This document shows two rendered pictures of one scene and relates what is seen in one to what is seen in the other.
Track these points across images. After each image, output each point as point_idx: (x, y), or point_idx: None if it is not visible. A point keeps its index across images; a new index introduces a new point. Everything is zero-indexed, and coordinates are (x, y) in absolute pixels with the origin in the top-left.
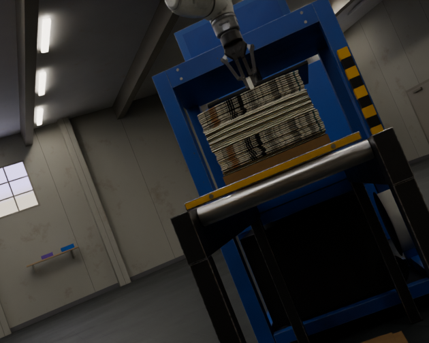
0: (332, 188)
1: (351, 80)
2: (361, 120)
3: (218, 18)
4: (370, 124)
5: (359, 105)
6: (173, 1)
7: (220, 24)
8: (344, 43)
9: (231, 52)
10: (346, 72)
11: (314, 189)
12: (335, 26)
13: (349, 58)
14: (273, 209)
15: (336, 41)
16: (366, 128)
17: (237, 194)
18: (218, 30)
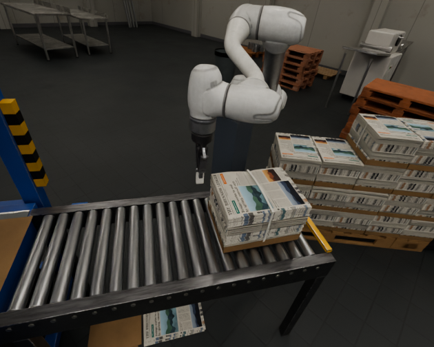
0: (31, 246)
1: (25, 136)
2: (17, 173)
3: (216, 117)
4: (42, 175)
5: (27, 159)
6: (278, 114)
7: (215, 122)
8: (1, 92)
9: (207, 149)
10: (18, 127)
11: (23, 257)
12: None
13: (19, 112)
14: (4, 310)
15: None
16: (30, 180)
17: (303, 235)
18: (214, 129)
